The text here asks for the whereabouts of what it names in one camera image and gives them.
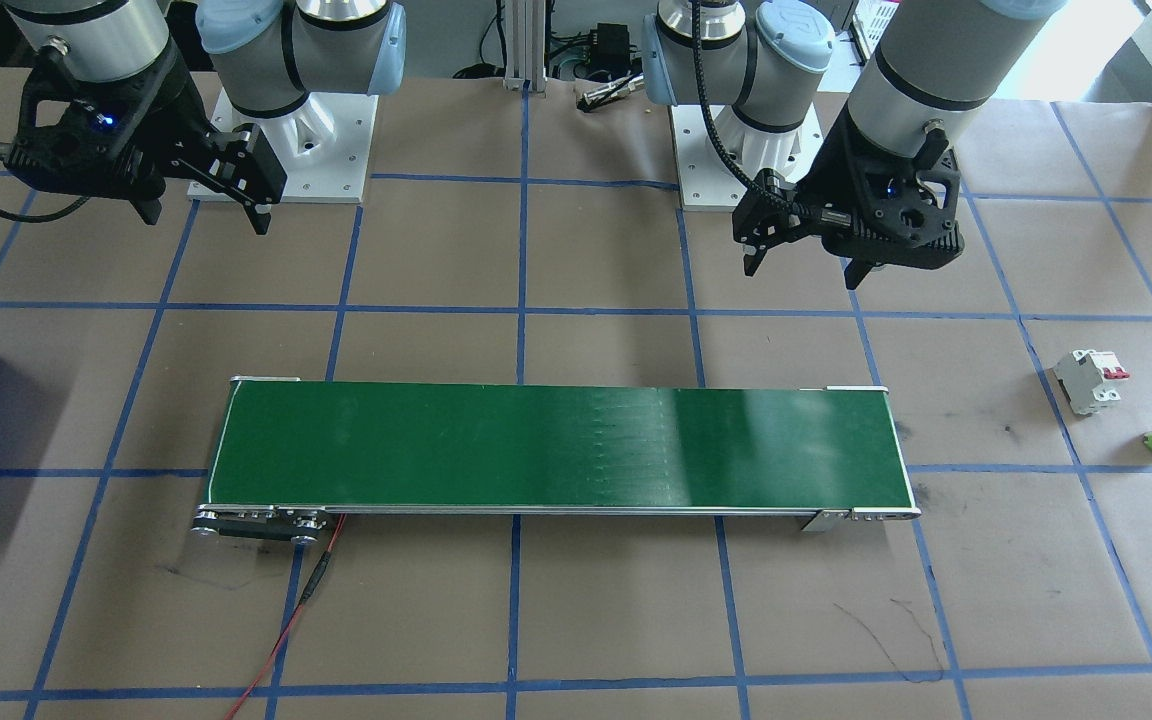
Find black corrugated cable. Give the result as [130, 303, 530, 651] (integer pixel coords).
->
[691, 0, 772, 186]

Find white circuit breaker red switches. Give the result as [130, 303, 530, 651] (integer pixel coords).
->
[1053, 348, 1132, 417]

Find black silver connector plug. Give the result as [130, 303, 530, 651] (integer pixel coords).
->
[581, 78, 649, 109]

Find white square base plate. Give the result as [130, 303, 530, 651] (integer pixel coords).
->
[669, 100, 827, 211]
[186, 88, 379, 204]

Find white plastic crate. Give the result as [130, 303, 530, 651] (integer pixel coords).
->
[851, 0, 905, 63]

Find black power adapter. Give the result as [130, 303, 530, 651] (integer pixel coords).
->
[591, 22, 637, 73]

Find green conveyor belt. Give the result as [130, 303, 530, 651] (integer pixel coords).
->
[191, 376, 922, 546]

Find grey metal bar frame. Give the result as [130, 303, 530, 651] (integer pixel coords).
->
[501, 0, 552, 93]

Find red black conveyor wire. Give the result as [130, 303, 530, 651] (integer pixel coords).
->
[226, 515, 347, 720]

